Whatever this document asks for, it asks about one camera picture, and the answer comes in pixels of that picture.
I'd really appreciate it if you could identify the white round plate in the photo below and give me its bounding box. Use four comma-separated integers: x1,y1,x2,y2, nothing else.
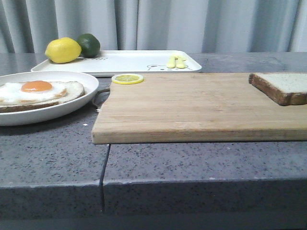
0,71,99,126

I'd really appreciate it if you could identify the bread slice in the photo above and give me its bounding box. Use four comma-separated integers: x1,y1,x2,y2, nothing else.
248,72,307,106
0,80,85,113

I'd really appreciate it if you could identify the fried egg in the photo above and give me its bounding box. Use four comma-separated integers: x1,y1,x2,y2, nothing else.
0,81,67,104

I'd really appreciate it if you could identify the white rectangular tray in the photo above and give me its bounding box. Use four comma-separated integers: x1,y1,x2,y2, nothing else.
31,50,202,77

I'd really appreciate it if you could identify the wooden cutting board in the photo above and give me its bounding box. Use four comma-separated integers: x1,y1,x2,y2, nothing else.
92,73,307,144

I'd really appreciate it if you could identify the yellow lemon slice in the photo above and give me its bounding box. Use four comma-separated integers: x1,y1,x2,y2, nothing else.
112,73,144,85

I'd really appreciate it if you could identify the right pale yellow piece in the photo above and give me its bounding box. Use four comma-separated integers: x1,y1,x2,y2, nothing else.
176,55,186,69

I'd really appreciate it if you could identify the pale yellow piece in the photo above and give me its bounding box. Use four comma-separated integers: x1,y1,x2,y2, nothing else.
166,55,177,69
176,55,186,69

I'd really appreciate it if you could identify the left pale yellow piece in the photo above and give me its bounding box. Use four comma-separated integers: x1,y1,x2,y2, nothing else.
166,55,177,69

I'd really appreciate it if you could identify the green lime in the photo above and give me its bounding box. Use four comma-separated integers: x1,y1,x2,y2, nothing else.
77,33,101,58

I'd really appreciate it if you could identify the grey curtain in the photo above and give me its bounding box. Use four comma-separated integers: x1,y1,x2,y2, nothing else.
0,0,307,53

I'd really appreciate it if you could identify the metal cutting board handle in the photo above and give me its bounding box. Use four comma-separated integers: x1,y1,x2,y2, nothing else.
92,88,110,108

